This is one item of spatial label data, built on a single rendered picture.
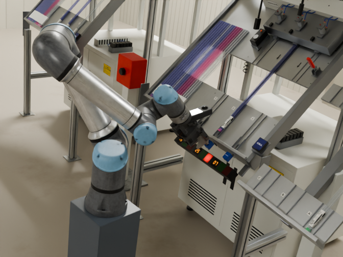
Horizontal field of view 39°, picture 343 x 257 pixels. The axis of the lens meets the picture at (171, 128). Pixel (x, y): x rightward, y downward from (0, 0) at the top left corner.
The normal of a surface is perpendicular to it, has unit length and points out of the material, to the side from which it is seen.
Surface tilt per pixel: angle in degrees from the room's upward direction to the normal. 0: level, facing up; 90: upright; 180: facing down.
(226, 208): 90
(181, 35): 90
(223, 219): 90
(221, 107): 43
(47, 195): 0
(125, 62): 90
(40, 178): 0
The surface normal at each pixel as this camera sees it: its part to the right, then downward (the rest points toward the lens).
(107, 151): 0.14, -0.84
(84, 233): -0.72, 0.20
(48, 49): -0.10, -0.20
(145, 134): 0.05, 0.43
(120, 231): 0.69, 0.38
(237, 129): -0.44, -0.55
